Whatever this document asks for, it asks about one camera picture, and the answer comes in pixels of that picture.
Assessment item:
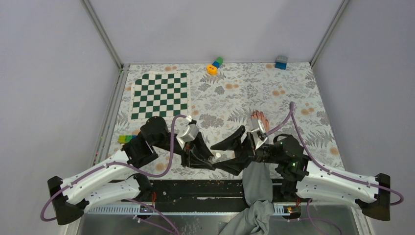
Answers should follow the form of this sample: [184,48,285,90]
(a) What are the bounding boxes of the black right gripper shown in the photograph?
[210,125,282,176]

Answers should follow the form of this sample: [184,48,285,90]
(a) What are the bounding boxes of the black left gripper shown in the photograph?
[153,133,218,170]

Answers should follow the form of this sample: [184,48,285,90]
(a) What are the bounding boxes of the clear nail polish bottle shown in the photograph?
[208,156,219,164]

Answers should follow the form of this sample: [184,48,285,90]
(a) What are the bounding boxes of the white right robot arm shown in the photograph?
[211,126,391,221]

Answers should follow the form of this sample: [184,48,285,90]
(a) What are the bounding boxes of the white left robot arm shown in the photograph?
[40,114,215,225]

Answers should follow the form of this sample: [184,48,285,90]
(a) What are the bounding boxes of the grey sleeved forearm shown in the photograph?
[219,162,275,235]

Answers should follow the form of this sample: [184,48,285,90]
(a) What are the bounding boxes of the person's hand with painted nails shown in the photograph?
[251,110,270,132]

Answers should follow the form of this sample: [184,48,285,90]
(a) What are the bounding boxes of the floral tablecloth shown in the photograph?
[108,62,344,169]

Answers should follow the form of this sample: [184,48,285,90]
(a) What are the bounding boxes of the green white chessboard mat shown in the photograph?
[128,71,191,123]

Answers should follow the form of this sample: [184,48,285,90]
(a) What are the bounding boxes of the blue yellow toy car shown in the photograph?
[117,135,136,144]

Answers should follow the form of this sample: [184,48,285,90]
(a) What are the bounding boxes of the yellow blue green toy blocks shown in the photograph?
[206,57,223,75]

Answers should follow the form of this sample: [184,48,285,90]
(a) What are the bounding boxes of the blue grey toy block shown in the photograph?
[275,55,288,70]

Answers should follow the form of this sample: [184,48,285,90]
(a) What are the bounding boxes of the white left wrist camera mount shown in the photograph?
[176,119,200,149]

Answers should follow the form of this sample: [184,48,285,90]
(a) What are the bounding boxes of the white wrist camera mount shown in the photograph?
[176,119,200,149]
[250,119,268,150]

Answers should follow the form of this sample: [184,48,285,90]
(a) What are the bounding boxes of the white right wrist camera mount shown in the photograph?
[250,119,268,150]

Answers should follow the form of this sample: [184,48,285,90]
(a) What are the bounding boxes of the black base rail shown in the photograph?
[118,176,347,215]

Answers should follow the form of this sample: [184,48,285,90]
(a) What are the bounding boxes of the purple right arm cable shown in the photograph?
[266,101,404,206]

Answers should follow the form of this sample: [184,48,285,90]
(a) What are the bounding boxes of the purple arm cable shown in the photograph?
[266,101,404,206]
[40,114,190,222]

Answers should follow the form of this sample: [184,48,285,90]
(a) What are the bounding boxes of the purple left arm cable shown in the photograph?
[40,114,190,222]

